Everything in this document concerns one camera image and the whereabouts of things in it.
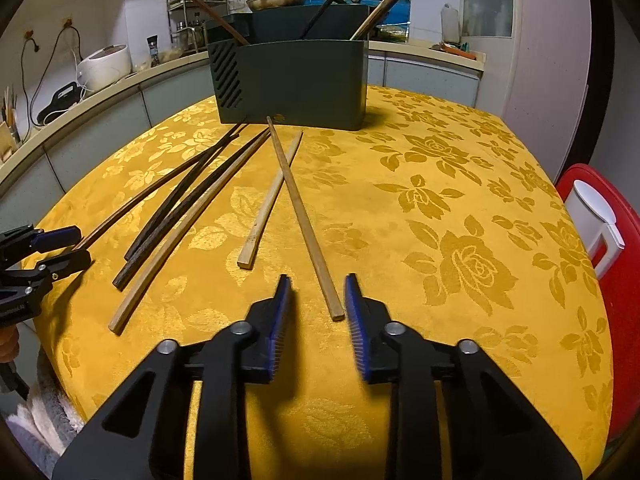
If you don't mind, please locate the white plastic cup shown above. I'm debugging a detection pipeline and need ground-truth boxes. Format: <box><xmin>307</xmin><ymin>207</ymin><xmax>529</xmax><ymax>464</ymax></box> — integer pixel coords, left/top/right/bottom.
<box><xmin>564</xmin><ymin>179</ymin><xmax>626</xmax><ymax>278</ymax></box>

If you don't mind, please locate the wooden stand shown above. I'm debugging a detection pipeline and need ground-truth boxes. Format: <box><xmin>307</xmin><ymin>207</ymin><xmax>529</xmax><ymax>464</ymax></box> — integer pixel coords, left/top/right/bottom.
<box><xmin>0</xmin><ymin>85</ymin><xmax>23</xmax><ymax>161</ymax></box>

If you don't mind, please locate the yellow floral tablecloth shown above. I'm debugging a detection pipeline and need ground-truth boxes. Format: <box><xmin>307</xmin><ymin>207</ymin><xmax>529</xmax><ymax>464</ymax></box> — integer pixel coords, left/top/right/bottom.
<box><xmin>22</xmin><ymin>85</ymin><xmax>615</xmax><ymax>480</ymax></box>

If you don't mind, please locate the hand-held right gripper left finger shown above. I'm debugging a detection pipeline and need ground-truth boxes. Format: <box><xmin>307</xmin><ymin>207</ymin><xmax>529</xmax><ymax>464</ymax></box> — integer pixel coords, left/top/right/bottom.
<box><xmin>52</xmin><ymin>275</ymin><xmax>292</xmax><ymax>480</ymax></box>

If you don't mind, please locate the grey fuzzy cloth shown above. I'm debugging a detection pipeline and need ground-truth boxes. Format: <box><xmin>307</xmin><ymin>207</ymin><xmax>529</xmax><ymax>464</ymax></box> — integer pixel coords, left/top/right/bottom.
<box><xmin>7</xmin><ymin>355</ymin><xmax>88</xmax><ymax>466</ymax></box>

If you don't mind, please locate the black patterned chopstick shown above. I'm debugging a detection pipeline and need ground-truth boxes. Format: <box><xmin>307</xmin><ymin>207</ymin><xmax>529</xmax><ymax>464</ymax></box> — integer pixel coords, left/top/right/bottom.
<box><xmin>124</xmin><ymin>121</ymin><xmax>247</xmax><ymax>261</ymax></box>

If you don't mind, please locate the light wooden chopstick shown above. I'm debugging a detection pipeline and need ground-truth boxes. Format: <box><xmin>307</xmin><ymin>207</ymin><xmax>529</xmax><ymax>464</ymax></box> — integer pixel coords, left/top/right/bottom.
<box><xmin>266</xmin><ymin>116</ymin><xmax>346</xmax><ymax>322</ymax></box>
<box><xmin>238</xmin><ymin>131</ymin><xmax>304</xmax><ymax>269</ymax></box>
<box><xmin>350</xmin><ymin>0</ymin><xmax>396</xmax><ymax>41</ymax></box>
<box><xmin>109</xmin><ymin>139</ymin><xmax>263</xmax><ymax>335</ymax></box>

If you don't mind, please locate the orange and green object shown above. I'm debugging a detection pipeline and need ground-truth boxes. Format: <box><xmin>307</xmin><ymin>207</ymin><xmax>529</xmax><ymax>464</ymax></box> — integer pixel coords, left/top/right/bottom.
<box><xmin>431</xmin><ymin>41</ymin><xmax>475</xmax><ymax>59</ymax></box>

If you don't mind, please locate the white rice cooker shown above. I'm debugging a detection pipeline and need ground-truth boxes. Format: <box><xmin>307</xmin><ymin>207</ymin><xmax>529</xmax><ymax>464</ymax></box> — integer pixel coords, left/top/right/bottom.
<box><xmin>77</xmin><ymin>44</ymin><xmax>132</xmax><ymax>92</ymax></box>

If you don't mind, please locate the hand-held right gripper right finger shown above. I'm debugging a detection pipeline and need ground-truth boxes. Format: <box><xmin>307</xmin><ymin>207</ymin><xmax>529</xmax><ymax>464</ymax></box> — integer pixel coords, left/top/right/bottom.
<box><xmin>345</xmin><ymin>275</ymin><xmax>583</xmax><ymax>480</ymax></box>

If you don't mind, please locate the red plastic chair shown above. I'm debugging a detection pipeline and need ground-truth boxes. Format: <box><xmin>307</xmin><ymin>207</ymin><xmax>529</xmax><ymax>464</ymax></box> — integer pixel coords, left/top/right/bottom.
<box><xmin>556</xmin><ymin>162</ymin><xmax>640</xmax><ymax>443</ymax></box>

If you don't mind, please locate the black power cable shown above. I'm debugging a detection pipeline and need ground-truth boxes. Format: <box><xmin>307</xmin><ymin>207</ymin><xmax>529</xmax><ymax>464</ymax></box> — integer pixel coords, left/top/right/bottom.
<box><xmin>20</xmin><ymin>30</ymin><xmax>42</xmax><ymax>126</ymax></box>
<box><xmin>30</xmin><ymin>20</ymin><xmax>83</xmax><ymax>126</ymax></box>

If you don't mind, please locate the black countertop appliance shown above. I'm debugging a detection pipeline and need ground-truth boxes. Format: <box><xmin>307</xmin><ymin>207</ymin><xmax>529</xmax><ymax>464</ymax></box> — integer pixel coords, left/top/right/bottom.
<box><xmin>37</xmin><ymin>82</ymin><xmax>81</xmax><ymax>121</ymax></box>

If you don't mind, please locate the beige kitchen countertop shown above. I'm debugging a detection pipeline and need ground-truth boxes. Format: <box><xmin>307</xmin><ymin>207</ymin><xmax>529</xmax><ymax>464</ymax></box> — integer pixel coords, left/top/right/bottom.
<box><xmin>0</xmin><ymin>40</ymin><xmax>486</xmax><ymax>186</ymax></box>

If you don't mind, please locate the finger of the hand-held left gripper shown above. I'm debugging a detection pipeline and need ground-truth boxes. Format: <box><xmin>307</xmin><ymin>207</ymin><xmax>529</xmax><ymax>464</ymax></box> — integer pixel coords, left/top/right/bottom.
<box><xmin>0</xmin><ymin>226</ymin><xmax>83</xmax><ymax>261</ymax></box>
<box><xmin>0</xmin><ymin>254</ymin><xmax>93</xmax><ymax>293</ymax></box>

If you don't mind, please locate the white plastic jug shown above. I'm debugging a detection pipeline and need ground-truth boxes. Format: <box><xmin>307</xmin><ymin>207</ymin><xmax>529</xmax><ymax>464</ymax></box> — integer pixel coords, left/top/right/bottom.
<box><xmin>441</xmin><ymin>3</ymin><xmax>461</xmax><ymax>43</ymax></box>

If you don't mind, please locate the glass bowl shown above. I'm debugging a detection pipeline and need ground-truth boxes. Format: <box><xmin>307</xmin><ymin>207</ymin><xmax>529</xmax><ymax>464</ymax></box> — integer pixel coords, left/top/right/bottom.
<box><xmin>131</xmin><ymin>50</ymin><xmax>171</xmax><ymax>72</ymax></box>

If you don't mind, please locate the metal spice rack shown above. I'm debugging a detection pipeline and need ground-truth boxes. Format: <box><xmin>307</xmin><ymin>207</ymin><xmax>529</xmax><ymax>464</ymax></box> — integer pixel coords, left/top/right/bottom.
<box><xmin>166</xmin><ymin>0</ymin><xmax>223</xmax><ymax>53</ymax></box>

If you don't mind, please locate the dark green utensil holder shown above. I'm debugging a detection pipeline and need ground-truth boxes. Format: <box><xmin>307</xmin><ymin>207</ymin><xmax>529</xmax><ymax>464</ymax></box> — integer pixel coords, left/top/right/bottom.
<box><xmin>206</xmin><ymin>4</ymin><xmax>371</xmax><ymax>132</ymax></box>

